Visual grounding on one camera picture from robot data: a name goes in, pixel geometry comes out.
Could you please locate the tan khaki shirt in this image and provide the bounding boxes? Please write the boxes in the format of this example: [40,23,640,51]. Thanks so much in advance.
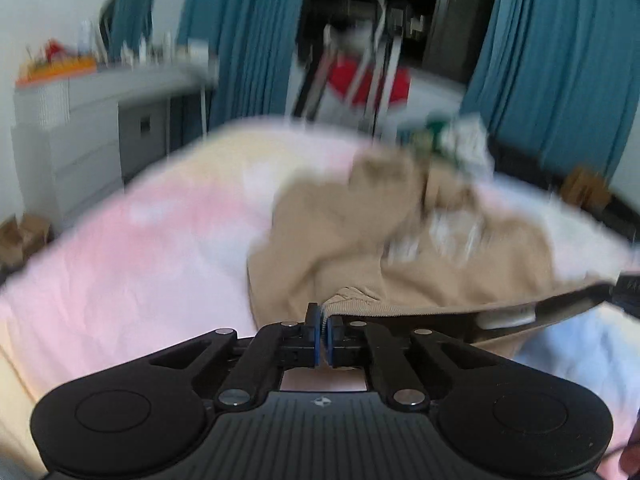
[247,151,598,356]

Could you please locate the pile of clothes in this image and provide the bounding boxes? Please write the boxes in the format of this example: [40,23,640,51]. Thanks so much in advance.
[396,113,495,178]

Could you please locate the brown paper bag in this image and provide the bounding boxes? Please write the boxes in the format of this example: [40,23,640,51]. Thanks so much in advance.
[560,167,612,210]

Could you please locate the pastel tie-dye duvet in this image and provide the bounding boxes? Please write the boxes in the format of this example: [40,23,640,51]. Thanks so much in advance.
[1,118,639,478]

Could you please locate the right blue curtain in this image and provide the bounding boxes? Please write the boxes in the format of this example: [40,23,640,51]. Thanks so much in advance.
[460,0,639,178]

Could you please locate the blue curtain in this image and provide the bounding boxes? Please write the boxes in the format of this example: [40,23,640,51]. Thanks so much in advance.
[460,0,639,178]
[178,0,303,127]

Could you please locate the red cloth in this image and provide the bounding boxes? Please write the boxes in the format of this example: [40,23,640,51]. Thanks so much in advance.
[328,58,411,106]

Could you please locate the cardboard box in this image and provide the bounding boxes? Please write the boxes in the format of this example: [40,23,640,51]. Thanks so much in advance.
[0,214,51,271]

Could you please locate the white dressing table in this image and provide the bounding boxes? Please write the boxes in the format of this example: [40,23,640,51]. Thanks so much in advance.
[12,61,218,232]

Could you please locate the black silver chair back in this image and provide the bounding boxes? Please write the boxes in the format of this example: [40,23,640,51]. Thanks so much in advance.
[292,25,340,122]

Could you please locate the garment steamer stand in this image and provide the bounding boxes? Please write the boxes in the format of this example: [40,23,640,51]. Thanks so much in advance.
[343,0,425,138]

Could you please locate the left blue curtain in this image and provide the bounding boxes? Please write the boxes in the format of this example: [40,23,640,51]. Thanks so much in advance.
[178,0,303,127]

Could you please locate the orange tray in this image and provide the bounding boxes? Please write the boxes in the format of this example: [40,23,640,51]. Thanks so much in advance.
[15,58,98,86]

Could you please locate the wavy frame mirror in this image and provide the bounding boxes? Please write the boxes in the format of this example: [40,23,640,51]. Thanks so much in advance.
[99,0,155,62]

